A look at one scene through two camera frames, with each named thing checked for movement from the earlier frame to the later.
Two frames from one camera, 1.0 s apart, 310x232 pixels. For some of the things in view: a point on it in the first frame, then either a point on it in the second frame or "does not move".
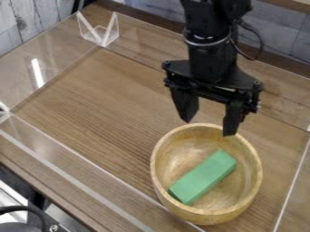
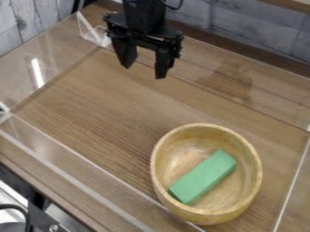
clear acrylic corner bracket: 100,34 does not move
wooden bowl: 182,149 does not move
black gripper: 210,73 to 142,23
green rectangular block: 202,178 does not move
